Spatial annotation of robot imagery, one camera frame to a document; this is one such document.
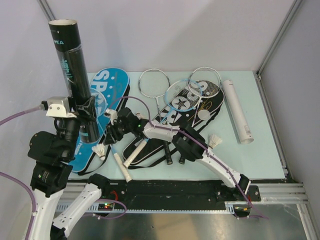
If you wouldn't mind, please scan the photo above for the aluminium frame post right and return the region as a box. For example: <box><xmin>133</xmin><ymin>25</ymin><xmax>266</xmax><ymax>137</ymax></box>
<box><xmin>256</xmin><ymin>0</ymin><xmax>305</xmax><ymax>77</ymax></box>

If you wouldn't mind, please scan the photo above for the blue racket bag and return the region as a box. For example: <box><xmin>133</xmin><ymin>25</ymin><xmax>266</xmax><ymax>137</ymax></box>
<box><xmin>69</xmin><ymin>67</ymin><xmax>130</xmax><ymax>176</ymax></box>

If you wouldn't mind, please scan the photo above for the white shuttlecock right table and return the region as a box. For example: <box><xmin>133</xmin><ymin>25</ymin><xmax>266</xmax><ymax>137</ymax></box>
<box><xmin>91</xmin><ymin>143</ymin><xmax>106</xmax><ymax>161</ymax></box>

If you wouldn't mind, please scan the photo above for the aluminium frame post left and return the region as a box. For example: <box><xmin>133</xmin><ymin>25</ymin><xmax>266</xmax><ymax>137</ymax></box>
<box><xmin>37</xmin><ymin>0</ymin><xmax>56</xmax><ymax>22</ymax></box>

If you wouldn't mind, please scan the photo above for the white racket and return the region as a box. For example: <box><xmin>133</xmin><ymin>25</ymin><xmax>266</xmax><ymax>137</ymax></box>
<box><xmin>178</xmin><ymin>66</ymin><xmax>223</xmax><ymax>165</ymax></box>
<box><xmin>138</xmin><ymin>68</ymin><xmax>174</xmax><ymax>165</ymax></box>

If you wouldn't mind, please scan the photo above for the white racket right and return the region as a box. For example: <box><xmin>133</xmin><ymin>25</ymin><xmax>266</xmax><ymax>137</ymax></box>
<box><xmin>178</xmin><ymin>66</ymin><xmax>223</xmax><ymax>165</ymax></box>

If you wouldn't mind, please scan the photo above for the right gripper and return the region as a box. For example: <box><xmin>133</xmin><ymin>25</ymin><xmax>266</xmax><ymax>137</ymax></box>
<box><xmin>104</xmin><ymin>120</ymin><xmax>133</xmax><ymax>146</ymax></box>

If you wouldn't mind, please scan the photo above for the white racket left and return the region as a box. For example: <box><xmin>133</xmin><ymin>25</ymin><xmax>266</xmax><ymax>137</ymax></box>
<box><xmin>138</xmin><ymin>68</ymin><xmax>174</xmax><ymax>165</ymax></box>

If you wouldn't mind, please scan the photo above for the black shuttlecock tube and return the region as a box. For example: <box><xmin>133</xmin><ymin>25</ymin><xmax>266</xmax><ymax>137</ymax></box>
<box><xmin>48</xmin><ymin>19</ymin><xmax>100</xmax><ymax>143</ymax></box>

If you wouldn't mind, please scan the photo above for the black racket bag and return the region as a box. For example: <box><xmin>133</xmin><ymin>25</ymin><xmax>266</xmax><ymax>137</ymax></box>
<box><xmin>121</xmin><ymin>79</ymin><xmax>225</xmax><ymax>166</ymax></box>

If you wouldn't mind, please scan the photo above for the aluminium rail right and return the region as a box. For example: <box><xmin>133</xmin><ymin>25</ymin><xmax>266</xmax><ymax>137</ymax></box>
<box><xmin>253</xmin><ymin>71</ymin><xmax>300</xmax><ymax>184</ymax></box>

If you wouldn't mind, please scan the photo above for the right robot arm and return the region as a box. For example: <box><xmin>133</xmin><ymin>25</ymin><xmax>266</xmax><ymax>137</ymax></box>
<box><xmin>104</xmin><ymin>107</ymin><xmax>251</xmax><ymax>201</ymax></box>

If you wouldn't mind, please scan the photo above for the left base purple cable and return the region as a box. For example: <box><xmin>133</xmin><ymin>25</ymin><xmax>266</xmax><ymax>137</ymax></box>
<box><xmin>84</xmin><ymin>196</ymin><xmax>128</xmax><ymax>221</ymax></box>

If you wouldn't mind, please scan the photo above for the white cable duct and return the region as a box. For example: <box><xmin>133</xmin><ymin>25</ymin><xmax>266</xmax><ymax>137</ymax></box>
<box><xmin>56</xmin><ymin>201</ymin><xmax>253</xmax><ymax>215</ymax></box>

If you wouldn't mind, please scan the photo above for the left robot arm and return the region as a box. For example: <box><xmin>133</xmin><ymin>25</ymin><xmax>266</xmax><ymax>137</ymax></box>
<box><xmin>26</xmin><ymin>96</ymin><xmax>111</xmax><ymax>240</ymax></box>

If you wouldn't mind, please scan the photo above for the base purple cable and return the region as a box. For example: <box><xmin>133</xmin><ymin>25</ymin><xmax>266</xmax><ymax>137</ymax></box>
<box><xmin>236</xmin><ymin>203</ymin><xmax>270</xmax><ymax>221</ymax></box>
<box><xmin>84</xmin><ymin>196</ymin><xmax>128</xmax><ymax>221</ymax></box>

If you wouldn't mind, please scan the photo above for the white shuttlecock centre table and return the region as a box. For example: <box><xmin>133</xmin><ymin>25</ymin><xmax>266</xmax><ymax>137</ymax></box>
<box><xmin>136</xmin><ymin>112</ymin><xmax>142</xmax><ymax>119</ymax></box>

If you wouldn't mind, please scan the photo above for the blue racket on black bag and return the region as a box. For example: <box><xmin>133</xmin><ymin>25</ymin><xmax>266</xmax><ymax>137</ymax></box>
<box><xmin>123</xmin><ymin>79</ymin><xmax>199</xmax><ymax>168</ymax></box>

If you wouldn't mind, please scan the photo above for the white shuttlecock table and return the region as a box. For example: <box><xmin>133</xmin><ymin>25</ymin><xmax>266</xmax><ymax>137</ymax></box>
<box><xmin>136</xmin><ymin>112</ymin><xmax>142</xmax><ymax>119</ymax></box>
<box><xmin>91</xmin><ymin>143</ymin><xmax>106</xmax><ymax>161</ymax></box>

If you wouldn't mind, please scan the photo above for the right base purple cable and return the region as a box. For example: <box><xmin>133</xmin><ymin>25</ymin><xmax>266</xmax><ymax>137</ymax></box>
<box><xmin>236</xmin><ymin>203</ymin><xmax>270</xmax><ymax>221</ymax></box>

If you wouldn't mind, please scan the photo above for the white shuttlecock tube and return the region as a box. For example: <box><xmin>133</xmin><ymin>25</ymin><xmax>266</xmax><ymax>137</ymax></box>
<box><xmin>222</xmin><ymin>79</ymin><xmax>254</xmax><ymax>145</ymax></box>

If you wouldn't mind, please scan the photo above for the white shuttlecock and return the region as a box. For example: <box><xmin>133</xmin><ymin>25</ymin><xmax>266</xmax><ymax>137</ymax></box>
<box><xmin>208</xmin><ymin>134</ymin><xmax>223</xmax><ymax>149</ymax></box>

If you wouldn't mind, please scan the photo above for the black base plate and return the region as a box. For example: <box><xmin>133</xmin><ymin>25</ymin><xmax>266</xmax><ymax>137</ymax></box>
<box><xmin>67</xmin><ymin>178</ymin><xmax>261</xmax><ymax>211</ymax></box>

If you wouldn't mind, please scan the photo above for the aluminium frame post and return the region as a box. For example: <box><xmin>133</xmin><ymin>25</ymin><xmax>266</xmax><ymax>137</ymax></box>
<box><xmin>256</xmin><ymin>0</ymin><xmax>305</xmax><ymax>77</ymax></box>
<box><xmin>37</xmin><ymin>0</ymin><xmax>56</xmax><ymax>22</ymax></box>

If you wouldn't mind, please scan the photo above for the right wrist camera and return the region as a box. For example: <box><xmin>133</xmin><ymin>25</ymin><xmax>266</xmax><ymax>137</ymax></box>
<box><xmin>104</xmin><ymin>108</ymin><xmax>118</xmax><ymax>126</ymax></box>

